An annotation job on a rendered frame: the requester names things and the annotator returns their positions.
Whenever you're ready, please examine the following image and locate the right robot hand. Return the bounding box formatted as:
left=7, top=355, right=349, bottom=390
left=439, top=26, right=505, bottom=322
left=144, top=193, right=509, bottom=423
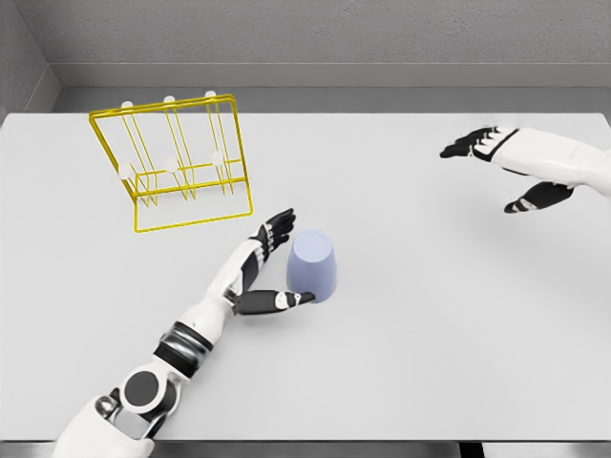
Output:
left=438, top=125, right=589, bottom=215

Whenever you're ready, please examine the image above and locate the yellow wire cup holder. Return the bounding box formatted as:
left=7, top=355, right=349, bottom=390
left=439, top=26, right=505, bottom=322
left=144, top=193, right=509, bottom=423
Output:
left=88, top=90, right=255, bottom=235

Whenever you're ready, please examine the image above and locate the lavender plastic cup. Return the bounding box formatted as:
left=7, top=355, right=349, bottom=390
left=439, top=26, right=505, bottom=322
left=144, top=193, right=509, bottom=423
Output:
left=285, top=229, right=338, bottom=304

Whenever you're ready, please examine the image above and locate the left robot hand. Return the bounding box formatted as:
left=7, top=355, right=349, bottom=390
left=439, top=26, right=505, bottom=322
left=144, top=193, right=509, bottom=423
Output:
left=203, top=207, right=317, bottom=317

